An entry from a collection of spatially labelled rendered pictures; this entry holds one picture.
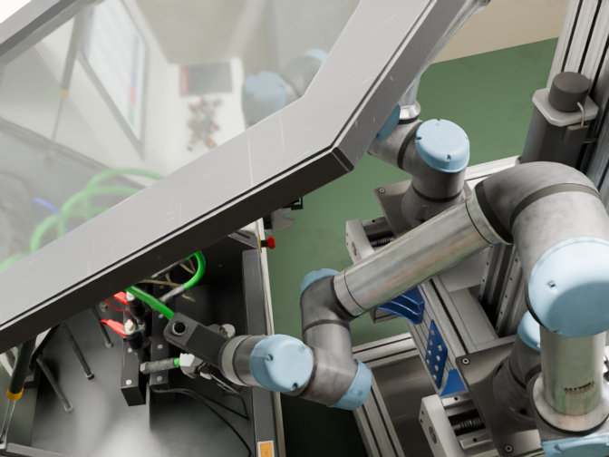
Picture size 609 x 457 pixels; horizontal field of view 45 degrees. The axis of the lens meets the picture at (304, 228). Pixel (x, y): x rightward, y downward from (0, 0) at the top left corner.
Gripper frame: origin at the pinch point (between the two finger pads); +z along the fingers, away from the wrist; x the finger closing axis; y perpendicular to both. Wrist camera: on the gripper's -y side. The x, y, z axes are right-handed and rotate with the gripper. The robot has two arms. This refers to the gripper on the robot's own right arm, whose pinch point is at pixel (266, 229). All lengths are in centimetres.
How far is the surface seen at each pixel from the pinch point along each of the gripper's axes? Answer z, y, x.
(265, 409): 28.2, -4.4, -24.0
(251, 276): 28.2, -5.2, 10.8
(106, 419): 40, -41, -15
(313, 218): 123, 18, 111
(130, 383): 25.2, -31.7, -15.9
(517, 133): 123, 119, 150
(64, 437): 40, -49, -19
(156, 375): 25.2, -26.5, -14.9
